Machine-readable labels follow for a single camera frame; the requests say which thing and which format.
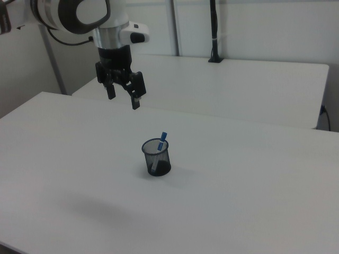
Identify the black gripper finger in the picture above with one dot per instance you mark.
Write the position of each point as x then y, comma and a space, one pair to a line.
137, 86
111, 91

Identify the grey partition post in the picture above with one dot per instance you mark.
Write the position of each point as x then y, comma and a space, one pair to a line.
53, 58
176, 29

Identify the white side table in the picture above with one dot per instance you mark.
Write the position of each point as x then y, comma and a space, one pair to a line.
238, 87

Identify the black mesh pen cup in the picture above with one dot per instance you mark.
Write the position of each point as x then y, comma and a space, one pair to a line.
159, 161

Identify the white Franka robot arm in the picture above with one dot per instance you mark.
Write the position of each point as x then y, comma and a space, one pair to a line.
50, 13

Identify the blue capped clear marker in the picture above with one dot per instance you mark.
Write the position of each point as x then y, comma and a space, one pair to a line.
160, 146

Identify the black clamped camera pole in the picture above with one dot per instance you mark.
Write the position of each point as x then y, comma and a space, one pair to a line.
214, 29

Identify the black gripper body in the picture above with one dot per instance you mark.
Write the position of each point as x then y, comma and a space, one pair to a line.
114, 56

